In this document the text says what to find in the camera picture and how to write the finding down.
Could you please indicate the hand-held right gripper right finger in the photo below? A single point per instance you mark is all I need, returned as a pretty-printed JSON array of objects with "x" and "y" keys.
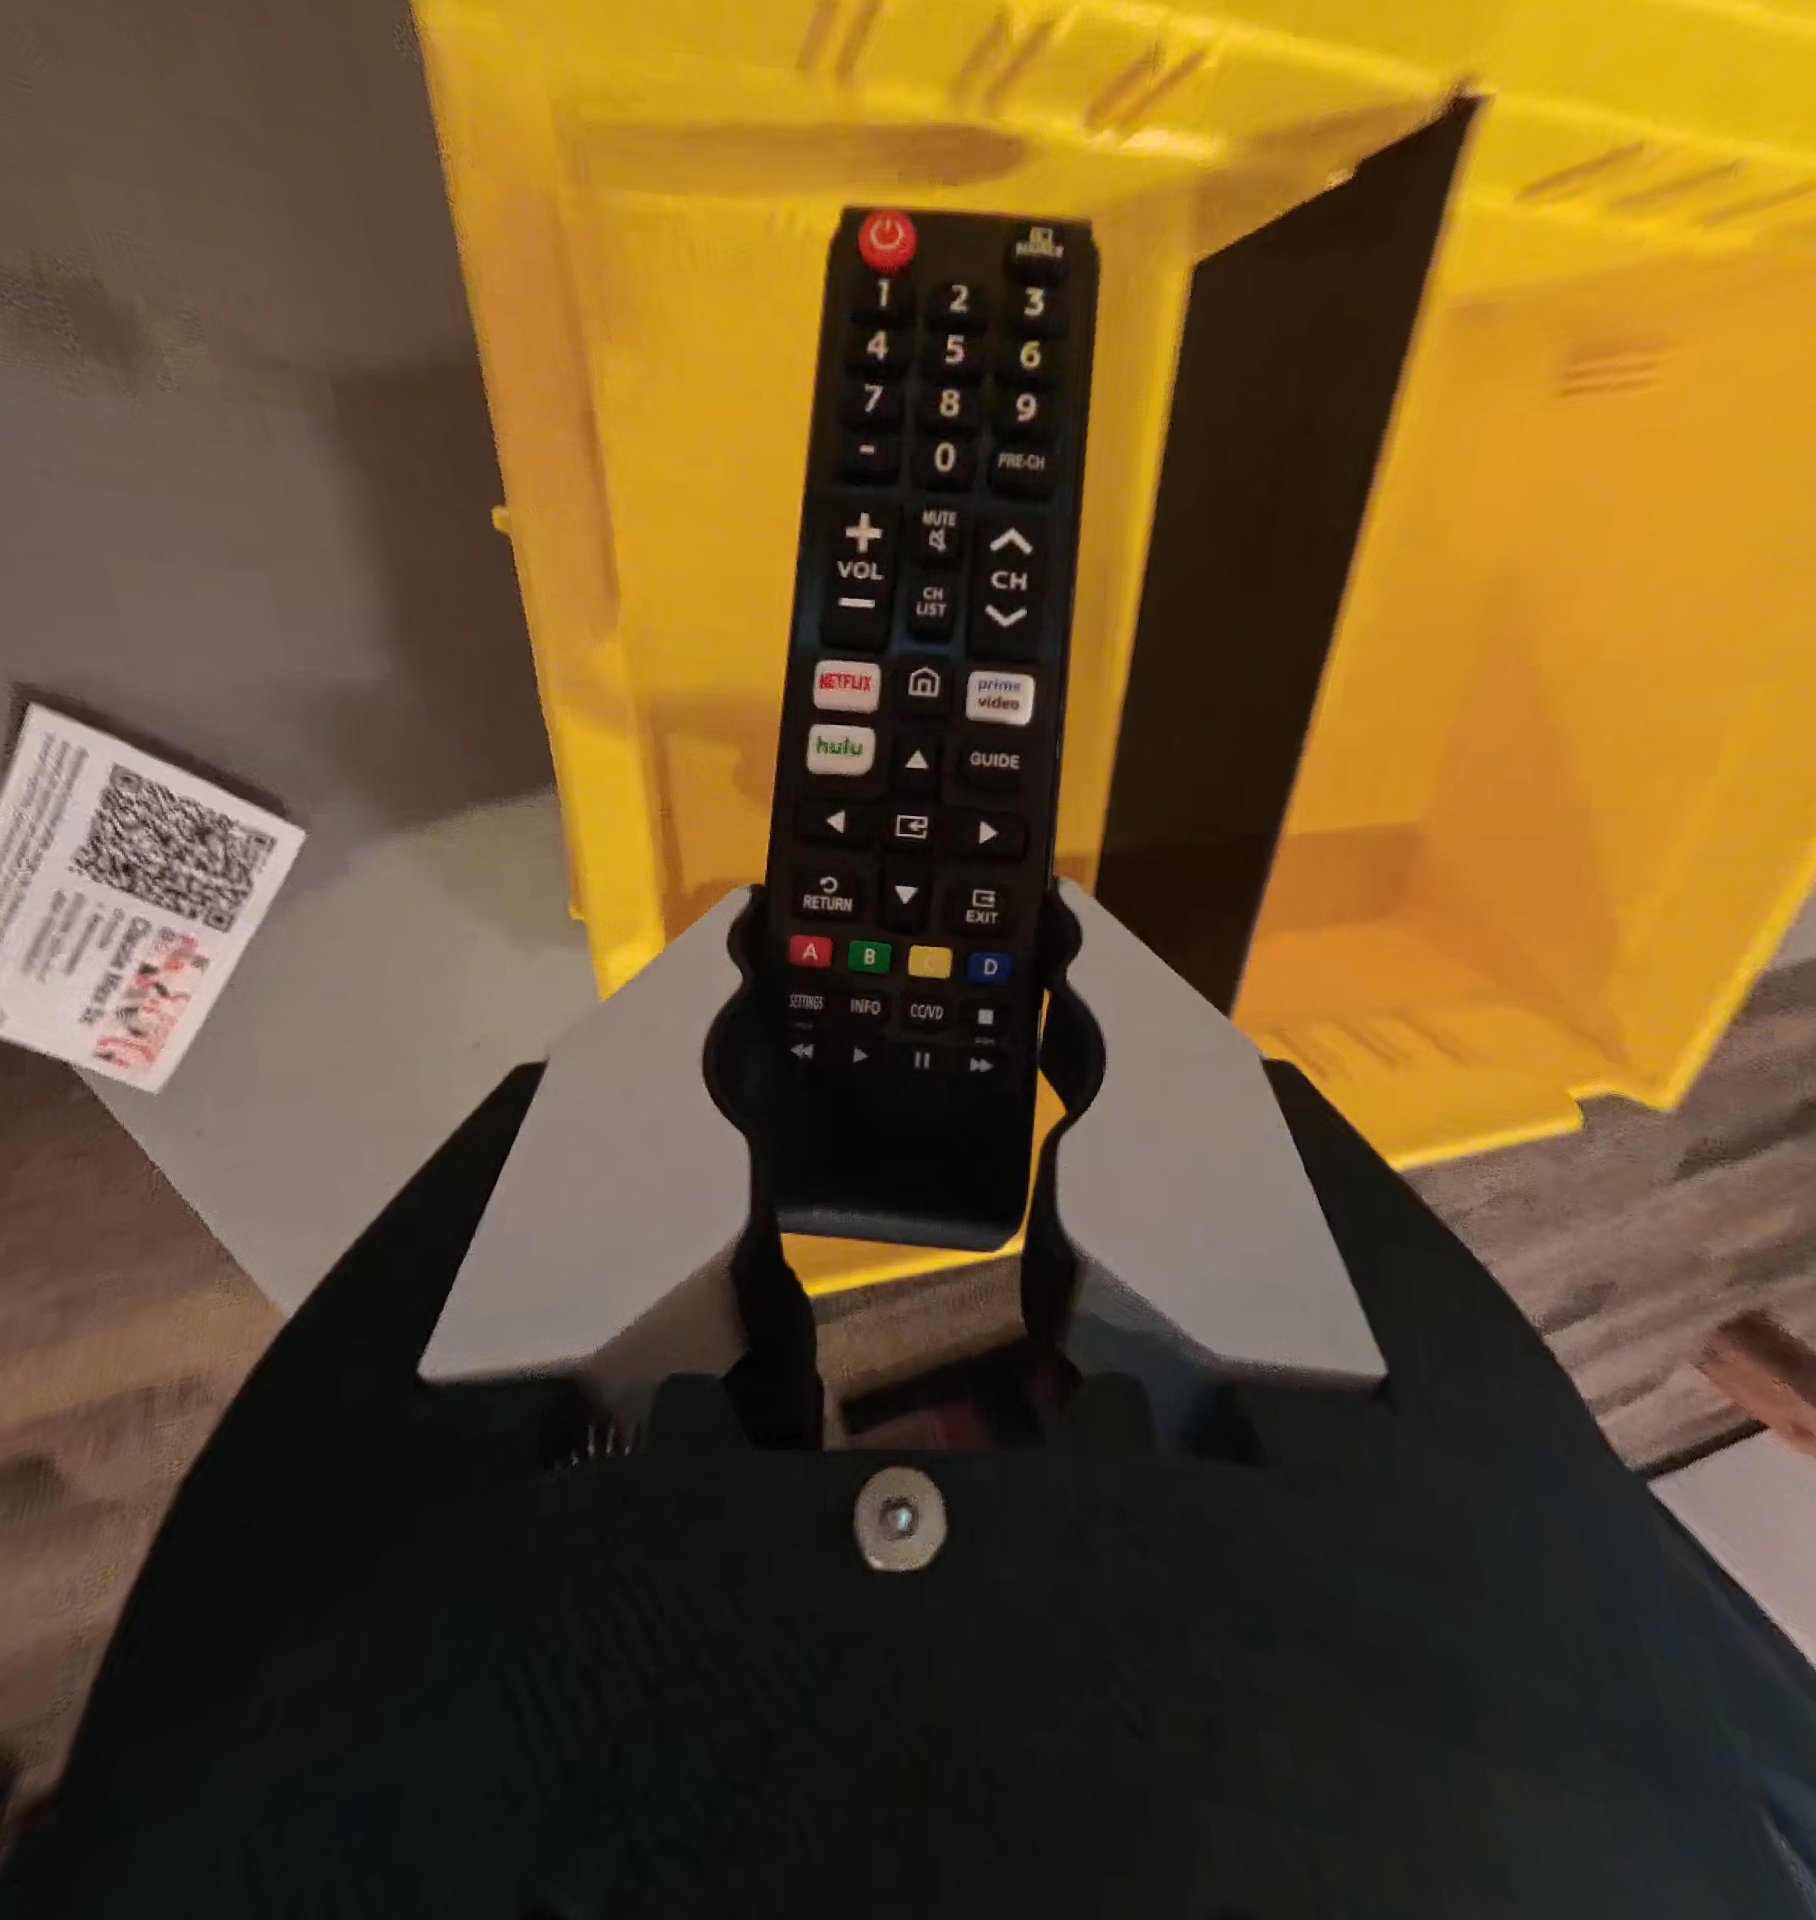
[{"x": 1207, "y": 1200}]

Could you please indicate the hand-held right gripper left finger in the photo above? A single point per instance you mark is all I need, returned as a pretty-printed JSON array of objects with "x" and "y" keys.
[{"x": 607, "y": 1200}]

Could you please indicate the black remote control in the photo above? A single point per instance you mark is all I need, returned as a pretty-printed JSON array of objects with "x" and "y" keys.
[{"x": 923, "y": 601}]

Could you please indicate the yellow plastic bin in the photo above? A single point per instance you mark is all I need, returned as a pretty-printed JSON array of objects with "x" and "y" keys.
[{"x": 1598, "y": 601}]

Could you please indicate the white printed paper card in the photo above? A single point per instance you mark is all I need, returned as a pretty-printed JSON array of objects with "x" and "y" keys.
[{"x": 128, "y": 900}]

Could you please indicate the black bin divider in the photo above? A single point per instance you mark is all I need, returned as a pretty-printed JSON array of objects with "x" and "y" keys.
[{"x": 1268, "y": 525}]

